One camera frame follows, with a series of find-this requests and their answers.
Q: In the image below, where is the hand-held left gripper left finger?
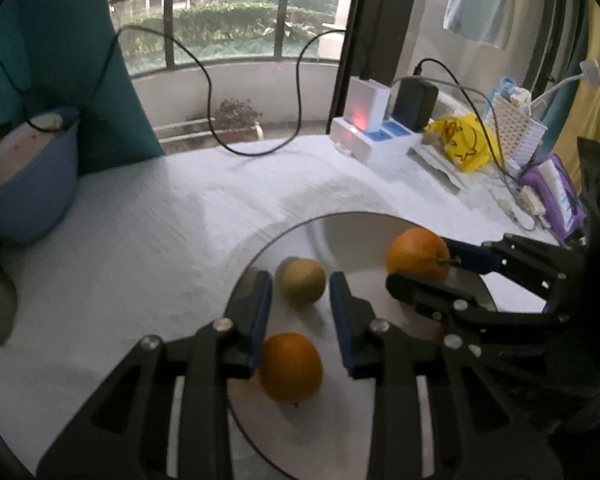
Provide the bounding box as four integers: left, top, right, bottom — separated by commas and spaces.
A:
35, 270, 274, 480

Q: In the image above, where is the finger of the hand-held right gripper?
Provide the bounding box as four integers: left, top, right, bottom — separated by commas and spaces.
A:
446, 233, 583, 286
385, 272, 556, 356

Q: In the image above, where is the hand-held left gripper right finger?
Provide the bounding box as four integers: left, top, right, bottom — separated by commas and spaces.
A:
329, 270, 565, 480

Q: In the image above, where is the orange with stem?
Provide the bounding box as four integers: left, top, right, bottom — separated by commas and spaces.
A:
385, 227, 452, 285

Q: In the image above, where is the green-brown kiwi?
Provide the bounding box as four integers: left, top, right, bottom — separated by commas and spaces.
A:
275, 257, 327, 307

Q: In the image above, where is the round silver metal plate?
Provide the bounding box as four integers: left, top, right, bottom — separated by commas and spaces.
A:
225, 211, 502, 480

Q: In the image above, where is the white connector bundle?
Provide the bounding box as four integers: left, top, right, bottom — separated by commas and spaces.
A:
496, 184, 545, 232

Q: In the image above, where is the purple tissue pack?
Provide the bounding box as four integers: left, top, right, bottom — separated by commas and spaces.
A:
522, 153, 587, 242

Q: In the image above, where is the yellow duck plastic bag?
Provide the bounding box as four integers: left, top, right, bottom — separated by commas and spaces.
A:
424, 114, 499, 174

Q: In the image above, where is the white perforated basket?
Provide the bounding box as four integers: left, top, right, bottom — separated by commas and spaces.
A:
484, 94, 549, 169

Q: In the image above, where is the white tablecloth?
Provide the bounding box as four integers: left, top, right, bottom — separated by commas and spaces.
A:
0, 135, 581, 480

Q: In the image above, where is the white charging station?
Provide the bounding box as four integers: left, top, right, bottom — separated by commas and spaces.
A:
329, 77, 427, 165

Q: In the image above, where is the black power adapter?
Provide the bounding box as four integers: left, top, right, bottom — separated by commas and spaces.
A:
392, 77, 439, 132

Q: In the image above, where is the blue and white bottle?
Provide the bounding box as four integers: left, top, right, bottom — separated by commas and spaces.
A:
494, 77, 532, 109

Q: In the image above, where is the potted plant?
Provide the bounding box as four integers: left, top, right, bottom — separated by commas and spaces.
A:
213, 98, 264, 143

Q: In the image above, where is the hanging pale blue cloth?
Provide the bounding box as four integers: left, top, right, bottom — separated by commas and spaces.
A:
443, 0, 517, 50

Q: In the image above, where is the blue plastic basin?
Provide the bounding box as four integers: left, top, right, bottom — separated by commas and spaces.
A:
0, 107, 81, 246

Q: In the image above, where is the black balcony railing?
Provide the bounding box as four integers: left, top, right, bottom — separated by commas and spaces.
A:
109, 0, 357, 79

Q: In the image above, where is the teal curtain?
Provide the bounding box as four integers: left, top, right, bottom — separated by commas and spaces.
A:
0, 0, 167, 177

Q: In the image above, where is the thin black adapter cable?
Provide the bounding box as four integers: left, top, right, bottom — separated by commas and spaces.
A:
414, 58, 508, 173

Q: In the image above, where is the white cable with plug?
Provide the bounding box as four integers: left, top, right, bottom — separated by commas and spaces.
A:
529, 59, 600, 112

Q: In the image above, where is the long black cable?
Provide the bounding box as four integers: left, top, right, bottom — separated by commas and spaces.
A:
25, 25, 348, 157

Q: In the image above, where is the dark window frame post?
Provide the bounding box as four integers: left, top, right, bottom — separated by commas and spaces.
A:
324, 0, 424, 134

